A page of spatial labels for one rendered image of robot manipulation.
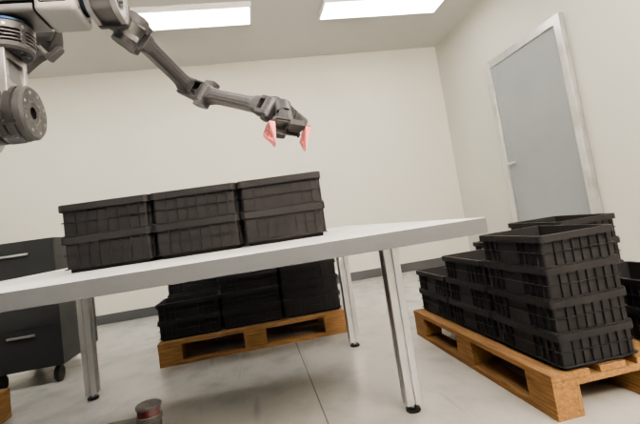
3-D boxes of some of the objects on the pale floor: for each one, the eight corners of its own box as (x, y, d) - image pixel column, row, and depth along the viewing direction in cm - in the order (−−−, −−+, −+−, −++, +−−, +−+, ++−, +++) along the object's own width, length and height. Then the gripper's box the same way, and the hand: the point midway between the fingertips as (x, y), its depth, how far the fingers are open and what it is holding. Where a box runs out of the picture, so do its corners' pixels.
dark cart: (64, 383, 261) (50, 236, 268) (-17, 399, 253) (-29, 248, 261) (100, 354, 321) (88, 235, 329) (34, 367, 314) (24, 245, 322)
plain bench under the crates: (537, 506, 102) (486, 216, 109) (-270, 740, 75) (-279, 336, 81) (364, 339, 259) (347, 225, 266) (83, 395, 232) (70, 267, 238)
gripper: (266, 103, 135) (270, 136, 125) (307, 110, 140) (315, 143, 130) (260, 119, 139) (265, 152, 129) (301, 125, 144) (309, 158, 135)
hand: (290, 146), depth 130 cm, fingers open, 9 cm apart
